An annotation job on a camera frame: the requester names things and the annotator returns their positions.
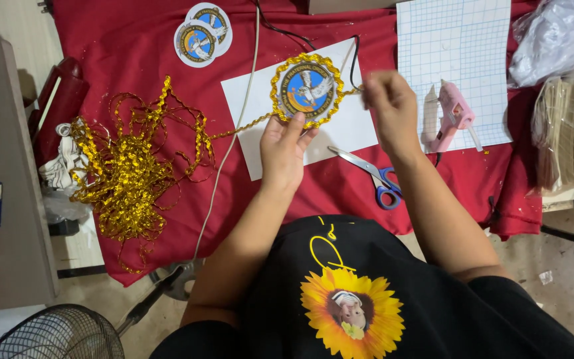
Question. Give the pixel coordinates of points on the person's right hand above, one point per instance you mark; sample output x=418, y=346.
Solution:
x=391, y=114

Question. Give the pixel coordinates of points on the person's left hand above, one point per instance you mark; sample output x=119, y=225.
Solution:
x=282, y=149

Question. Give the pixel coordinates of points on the person's right fingers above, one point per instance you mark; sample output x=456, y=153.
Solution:
x=374, y=92

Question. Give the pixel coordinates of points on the round emblem with gold trim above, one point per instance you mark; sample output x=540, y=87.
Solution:
x=307, y=90

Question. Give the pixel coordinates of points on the gold ric-rac ribbon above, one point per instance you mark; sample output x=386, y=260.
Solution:
x=132, y=164

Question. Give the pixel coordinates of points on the white paper sheet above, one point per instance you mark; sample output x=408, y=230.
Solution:
x=347, y=124

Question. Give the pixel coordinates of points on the pink glue gun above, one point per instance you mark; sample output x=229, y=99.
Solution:
x=449, y=117

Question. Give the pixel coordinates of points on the blue grid backing sheet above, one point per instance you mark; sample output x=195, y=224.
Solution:
x=454, y=55

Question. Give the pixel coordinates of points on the round emblem sticker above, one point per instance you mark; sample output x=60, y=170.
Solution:
x=215, y=20
x=195, y=44

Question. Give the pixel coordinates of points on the clear plastic bag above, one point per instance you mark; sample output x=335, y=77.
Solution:
x=558, y=40

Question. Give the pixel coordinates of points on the bag of beige sticks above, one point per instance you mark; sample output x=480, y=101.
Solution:
x=571, y=129

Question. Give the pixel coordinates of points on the black sunflower print shirt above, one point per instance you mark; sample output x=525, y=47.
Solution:
x=366, y=299

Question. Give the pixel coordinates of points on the red cloth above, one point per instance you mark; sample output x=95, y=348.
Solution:
x=132, y=60

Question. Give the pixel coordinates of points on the dark red case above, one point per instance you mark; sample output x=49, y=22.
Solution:
x=60, y=107

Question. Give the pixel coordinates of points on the white crumpled fabric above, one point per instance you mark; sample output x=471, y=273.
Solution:
x=65, y=159

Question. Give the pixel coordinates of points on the grey side table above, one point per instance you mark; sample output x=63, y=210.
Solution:
x=10, y=199

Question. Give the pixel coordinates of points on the black electric fan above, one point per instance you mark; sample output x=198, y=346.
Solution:
x=53, y=331

